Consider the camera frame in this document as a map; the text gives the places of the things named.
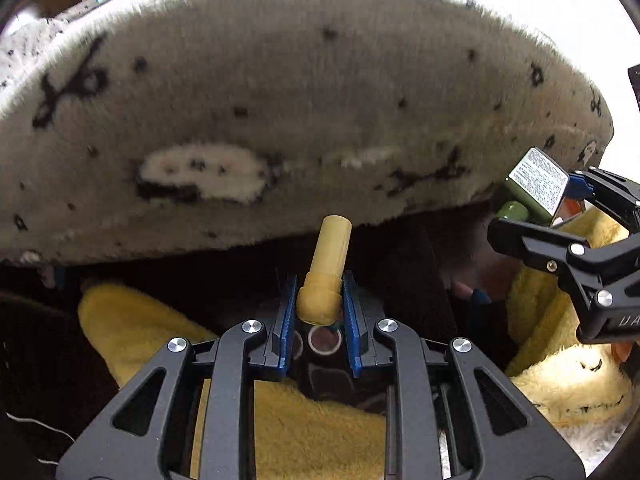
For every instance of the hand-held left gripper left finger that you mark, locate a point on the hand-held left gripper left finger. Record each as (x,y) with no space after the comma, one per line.
(287,320)

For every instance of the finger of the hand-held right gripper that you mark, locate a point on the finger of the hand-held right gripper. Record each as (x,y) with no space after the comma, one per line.
(607,190)
(540,242)

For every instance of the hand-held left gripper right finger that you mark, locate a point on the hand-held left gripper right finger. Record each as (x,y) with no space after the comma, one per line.
(351,320)

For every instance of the yellow plastic marker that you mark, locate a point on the yellow plastic marker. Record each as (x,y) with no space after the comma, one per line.
(325,270)

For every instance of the dark green labelled bottle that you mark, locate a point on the dark green labelled bottle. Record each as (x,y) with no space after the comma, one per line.
(537,185)

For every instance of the grey printed blanket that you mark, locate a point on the grey printed blanket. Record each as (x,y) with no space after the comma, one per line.
(300,110)

